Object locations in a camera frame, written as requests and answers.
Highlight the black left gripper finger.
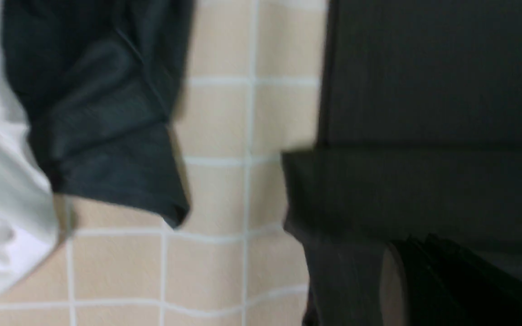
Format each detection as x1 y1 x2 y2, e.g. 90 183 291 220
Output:
380 235 522 326

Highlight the dark gray long-sleeve shirt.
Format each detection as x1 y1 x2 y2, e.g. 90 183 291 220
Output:
281 0 522 326

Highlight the beige grid-pattern table mat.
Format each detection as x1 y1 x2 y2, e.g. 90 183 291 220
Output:
0 0 329 326

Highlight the dark gray garment in pile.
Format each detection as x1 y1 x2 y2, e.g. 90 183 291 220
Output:
2 0 194 228

